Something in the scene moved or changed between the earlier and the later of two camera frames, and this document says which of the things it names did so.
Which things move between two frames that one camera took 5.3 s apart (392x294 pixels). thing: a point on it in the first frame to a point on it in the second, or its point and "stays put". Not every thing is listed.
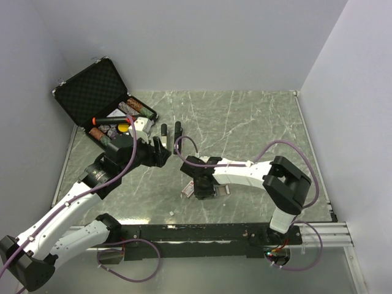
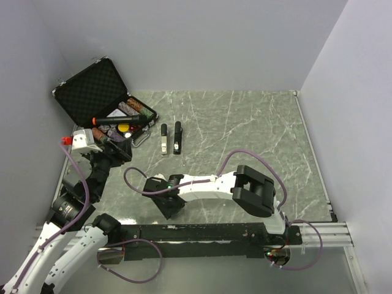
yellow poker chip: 123,127 stays put
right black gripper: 204,193 to 168,212
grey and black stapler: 164,135 stays put
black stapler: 178,131 stays put
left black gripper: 157,157 to 122,152
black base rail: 204,241 stays put
